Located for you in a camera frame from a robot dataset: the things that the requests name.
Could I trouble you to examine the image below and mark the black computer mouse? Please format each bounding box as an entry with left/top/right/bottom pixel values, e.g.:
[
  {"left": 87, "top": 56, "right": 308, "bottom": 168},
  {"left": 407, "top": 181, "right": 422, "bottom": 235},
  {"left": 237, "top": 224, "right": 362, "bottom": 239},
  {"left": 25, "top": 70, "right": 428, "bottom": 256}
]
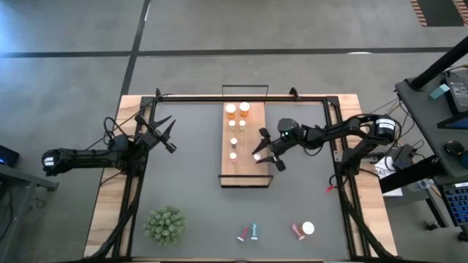
[{"left": 444, "top": 140, "right": 465, "bottom": 156}]

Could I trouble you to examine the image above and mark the white paper sheet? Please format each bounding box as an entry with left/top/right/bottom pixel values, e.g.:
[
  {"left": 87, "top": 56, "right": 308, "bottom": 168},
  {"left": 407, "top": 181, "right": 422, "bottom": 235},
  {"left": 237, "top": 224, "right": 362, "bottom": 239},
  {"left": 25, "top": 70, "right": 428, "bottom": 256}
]
[{"left": 373, "top": 156, "right": 404, "bottom": 198}]

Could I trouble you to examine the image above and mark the dark tablet screen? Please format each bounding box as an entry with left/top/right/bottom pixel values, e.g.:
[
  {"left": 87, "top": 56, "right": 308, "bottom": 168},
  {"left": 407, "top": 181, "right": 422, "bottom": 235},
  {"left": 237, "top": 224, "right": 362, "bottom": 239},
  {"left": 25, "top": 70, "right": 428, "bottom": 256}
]
[{"left": 437, "top": 111, "right": 468, "bottom": 131}]

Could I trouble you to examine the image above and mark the black power adapter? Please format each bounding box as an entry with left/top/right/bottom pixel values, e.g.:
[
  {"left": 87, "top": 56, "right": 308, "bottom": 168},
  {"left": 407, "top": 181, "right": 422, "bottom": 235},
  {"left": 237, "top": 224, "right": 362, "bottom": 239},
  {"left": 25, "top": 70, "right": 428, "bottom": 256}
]
[{"left": 444, "top": 75, "right": 468, "bottom": 114}]

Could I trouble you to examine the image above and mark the dark red pill bottle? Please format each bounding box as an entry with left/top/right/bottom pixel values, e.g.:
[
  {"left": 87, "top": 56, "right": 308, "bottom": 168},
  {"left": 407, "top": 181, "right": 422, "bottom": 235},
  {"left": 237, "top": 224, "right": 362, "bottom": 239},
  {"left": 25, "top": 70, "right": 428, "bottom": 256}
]
[{"left": 236, "top": 224, "right": 250, "bottom": 243}]

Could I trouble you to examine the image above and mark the striped floor rug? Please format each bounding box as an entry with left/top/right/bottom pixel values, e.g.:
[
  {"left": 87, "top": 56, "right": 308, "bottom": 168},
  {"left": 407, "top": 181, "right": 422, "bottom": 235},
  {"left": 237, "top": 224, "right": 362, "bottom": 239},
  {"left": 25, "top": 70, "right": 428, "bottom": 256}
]
[{"left": 409, "top": 0, "right": 468, "bottom": 28}]

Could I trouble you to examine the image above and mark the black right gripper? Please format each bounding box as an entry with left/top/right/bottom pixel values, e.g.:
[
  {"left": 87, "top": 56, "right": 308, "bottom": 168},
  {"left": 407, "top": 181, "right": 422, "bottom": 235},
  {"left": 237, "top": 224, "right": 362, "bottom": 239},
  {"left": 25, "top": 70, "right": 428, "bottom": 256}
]
[{"left": 252, "top": 117, "right": 303, "bottom": 172}]

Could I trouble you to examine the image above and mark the clear water bottle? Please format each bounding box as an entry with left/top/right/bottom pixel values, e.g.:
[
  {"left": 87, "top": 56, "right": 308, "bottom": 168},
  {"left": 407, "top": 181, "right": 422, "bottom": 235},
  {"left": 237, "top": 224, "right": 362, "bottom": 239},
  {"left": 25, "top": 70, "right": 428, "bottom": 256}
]
[{"left": 406, "top": 178, "right": 432, "bottom": 193}]

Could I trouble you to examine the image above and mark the black round pole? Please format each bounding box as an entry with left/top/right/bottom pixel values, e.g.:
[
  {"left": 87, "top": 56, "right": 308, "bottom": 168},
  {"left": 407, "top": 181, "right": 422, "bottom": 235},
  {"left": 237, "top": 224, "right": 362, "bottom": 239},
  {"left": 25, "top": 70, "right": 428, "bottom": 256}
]
[{"left": 408, "top": 35, "right": 468, "bottom": 91}]

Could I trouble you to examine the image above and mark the dark grey side desk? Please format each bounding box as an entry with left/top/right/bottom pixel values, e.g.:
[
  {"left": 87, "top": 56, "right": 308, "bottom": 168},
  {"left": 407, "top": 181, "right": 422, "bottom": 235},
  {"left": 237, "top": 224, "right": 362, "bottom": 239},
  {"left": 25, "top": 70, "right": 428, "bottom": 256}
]
[{"left": 393, "top": 65, "right": 468, "bottom": 183}]

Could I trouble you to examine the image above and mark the green artificial potted plant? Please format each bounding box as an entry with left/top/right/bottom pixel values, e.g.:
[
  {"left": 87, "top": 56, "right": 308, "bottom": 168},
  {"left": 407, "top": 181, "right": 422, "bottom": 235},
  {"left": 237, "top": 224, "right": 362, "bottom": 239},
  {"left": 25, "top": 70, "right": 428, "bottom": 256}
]
[{"left": 142, "top": 205, "right": 188, "bottom": 246}]

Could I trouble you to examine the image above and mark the black stand beam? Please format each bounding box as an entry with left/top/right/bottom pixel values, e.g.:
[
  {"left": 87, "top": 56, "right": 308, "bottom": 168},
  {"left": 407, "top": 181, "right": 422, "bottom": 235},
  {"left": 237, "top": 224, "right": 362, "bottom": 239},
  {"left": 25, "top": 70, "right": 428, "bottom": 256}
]
[{"left": 378, "top": 156, "right": 445, "bottom": 194}]

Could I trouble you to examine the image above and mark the black device blue screen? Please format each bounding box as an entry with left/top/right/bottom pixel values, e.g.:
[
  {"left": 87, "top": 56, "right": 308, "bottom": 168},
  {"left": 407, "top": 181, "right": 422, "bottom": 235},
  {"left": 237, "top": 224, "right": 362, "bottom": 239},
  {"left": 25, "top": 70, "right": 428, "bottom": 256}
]
[{"left": 0, "top": 145, "right": 20, "bottom": 169}]

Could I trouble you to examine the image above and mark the grey metal desk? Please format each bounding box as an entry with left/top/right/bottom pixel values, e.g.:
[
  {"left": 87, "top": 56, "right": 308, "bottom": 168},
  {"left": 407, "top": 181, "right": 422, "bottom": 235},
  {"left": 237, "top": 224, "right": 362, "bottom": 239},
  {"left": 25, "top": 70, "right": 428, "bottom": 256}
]
[{"left": 0, "top": 162, "right": 59, "bottom": 263}]

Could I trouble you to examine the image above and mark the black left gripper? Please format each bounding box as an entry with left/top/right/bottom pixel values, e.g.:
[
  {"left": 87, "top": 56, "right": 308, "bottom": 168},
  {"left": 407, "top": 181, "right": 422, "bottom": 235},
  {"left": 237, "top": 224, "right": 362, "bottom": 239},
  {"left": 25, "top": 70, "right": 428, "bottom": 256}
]
[{"left": 135, "top": 115, "right": 176, "bottom": 154}]

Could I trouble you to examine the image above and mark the black metal table frame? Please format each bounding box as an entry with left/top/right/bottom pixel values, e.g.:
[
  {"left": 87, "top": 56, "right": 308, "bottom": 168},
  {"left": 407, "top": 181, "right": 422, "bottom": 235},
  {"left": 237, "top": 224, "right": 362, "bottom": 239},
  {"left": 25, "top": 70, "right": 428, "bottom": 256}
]
[{"left": 78, "top": 87, "right": 407, "bottom": 263}]

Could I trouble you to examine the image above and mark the backlit keyboard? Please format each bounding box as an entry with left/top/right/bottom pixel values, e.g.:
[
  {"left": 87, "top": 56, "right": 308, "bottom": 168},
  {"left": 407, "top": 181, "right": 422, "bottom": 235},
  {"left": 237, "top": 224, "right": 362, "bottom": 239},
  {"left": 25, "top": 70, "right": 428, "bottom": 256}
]
[{"left": 440, "top": 181, "right": 468, "bottom": 227}]

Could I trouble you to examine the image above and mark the black controller box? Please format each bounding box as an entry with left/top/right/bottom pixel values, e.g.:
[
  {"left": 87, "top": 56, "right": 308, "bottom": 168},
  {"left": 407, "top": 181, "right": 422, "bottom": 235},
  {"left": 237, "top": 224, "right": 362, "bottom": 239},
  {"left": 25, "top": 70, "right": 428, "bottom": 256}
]
[{"left": 393, "top": 144, "right": 416, "bottom": 169}]

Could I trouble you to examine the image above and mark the small teal box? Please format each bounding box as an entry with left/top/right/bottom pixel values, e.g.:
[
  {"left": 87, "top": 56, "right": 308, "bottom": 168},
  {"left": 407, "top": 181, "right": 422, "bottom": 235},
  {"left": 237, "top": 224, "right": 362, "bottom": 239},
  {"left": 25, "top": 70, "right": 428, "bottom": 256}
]
[{"left": 429, "top": 83, "right": 450, "bottom": 100}]

